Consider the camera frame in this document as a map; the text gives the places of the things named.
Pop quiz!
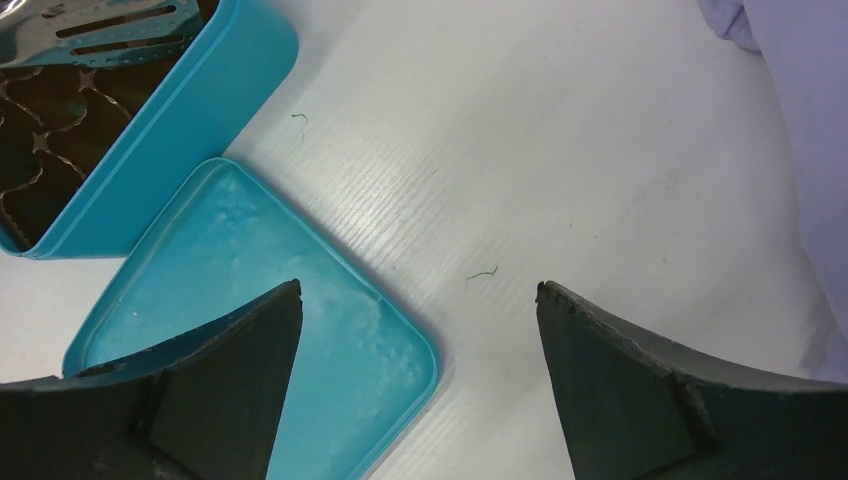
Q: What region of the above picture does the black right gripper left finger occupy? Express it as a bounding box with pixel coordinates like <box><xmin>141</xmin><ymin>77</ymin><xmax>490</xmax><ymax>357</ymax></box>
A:
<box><xmin>1</xmin><ymin>280</ymin><xmax>303</xmax><ymax>479</ymax></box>

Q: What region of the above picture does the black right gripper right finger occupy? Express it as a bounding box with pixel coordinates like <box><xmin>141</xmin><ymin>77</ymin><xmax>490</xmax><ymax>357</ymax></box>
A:
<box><xmin>536</xmin><ymin>281</ymin><xmax>847</xmax><ymax>479</ymax></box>

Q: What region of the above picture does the teal chocolate box with dividers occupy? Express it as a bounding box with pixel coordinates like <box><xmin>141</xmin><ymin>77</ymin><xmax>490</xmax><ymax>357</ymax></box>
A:
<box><xmin>1</xmin><ymin>1</ymin><xmax>298</xmax><ymax>260</ymax></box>

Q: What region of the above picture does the steel tongs white handle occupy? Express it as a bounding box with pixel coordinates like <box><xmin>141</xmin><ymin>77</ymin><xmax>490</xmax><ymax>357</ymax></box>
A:
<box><xmin>1</xmin><ymin>0</ymin><xmax>204</xmax><ymax>69</ymax></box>

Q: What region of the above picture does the teal box lid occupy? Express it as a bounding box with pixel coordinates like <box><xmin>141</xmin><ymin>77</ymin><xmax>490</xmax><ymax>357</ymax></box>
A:
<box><xmin>62</xmin><ymin>158</ymin><xmax>439</xmax><ymax>479</ymax></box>

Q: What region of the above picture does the lavender crumpled cloth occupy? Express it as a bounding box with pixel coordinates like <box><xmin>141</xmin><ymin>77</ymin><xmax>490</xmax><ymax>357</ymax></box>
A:
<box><xmin>698</xmin><ymin>1</ymin><xmax>847</xmax><ymax>383</ymax></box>

